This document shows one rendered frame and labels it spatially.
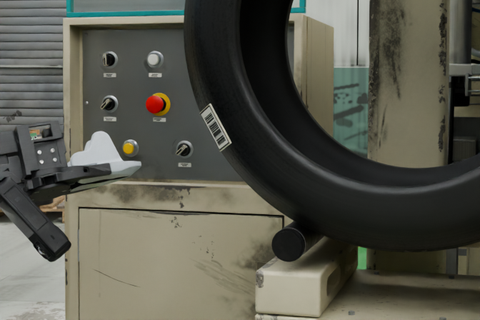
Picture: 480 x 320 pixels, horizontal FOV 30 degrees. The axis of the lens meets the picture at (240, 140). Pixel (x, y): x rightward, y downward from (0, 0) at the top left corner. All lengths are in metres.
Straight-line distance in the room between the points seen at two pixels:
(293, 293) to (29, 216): 0.36
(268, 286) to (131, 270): 0.85
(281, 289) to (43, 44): 9.96
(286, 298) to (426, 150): 0.44
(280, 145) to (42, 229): 0.32
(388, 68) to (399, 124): 0.10
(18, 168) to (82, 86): 1.00
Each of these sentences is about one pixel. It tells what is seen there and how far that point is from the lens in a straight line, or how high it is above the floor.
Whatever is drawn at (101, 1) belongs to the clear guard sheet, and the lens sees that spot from 2.06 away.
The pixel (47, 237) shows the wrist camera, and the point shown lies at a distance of 1.08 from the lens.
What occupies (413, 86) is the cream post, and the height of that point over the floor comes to 1.11.
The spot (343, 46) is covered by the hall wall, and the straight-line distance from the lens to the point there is 10.52.
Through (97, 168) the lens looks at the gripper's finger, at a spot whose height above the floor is 1.01.
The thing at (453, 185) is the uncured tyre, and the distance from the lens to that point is 1.13.
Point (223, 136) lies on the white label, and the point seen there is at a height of 1.04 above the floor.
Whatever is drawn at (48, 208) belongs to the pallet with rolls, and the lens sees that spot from 7.71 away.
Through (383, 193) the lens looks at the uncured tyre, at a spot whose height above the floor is 0.98.
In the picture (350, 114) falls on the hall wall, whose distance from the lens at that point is 10.44.
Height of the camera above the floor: 1.10
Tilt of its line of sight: 3 degrees down
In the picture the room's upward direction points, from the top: straight up
